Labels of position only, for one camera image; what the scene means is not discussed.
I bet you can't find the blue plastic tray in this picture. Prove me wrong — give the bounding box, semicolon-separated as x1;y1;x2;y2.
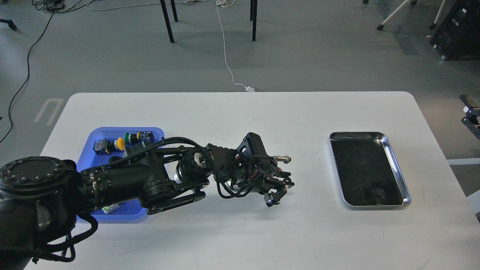
75;127;165;224

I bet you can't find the green push button switch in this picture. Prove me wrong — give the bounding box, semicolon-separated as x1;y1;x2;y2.
122;130;155;145

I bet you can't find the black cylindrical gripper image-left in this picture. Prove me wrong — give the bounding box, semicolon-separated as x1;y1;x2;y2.
246;165;295;207

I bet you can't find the white cable on floor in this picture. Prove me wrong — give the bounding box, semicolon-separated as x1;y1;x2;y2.
216;0;255;93

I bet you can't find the black gear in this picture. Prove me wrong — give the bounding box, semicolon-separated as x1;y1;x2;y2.
375;188;385;198

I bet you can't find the black cable on floor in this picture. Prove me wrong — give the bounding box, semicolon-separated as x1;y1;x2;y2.
0;0;90;143

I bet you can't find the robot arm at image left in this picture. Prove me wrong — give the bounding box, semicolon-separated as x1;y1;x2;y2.
1;133;294;270

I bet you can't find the silver metal tray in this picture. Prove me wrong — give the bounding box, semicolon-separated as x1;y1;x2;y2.
329;131;412;210

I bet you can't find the black table leg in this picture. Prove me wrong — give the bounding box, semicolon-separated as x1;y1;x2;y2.
250;0;258;42
160;0;179;44

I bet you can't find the white green switch block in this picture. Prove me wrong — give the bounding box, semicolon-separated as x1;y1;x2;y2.
101;204;120;214

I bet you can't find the black equipment cart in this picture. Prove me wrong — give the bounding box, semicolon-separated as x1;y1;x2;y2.
430;0;480;60

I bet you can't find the white chair base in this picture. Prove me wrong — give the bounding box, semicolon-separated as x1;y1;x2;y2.
376;0;447;32

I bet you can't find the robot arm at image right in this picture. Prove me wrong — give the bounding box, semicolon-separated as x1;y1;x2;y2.
459;94;480;140

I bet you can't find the black table leg left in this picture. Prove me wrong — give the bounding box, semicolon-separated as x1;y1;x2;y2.
160;0;179;44

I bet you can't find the yellow push button switch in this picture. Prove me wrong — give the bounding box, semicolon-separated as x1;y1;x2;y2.
92;137;126;155

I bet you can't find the black table leg right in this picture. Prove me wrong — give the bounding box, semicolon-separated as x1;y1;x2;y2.
250;0;258;42

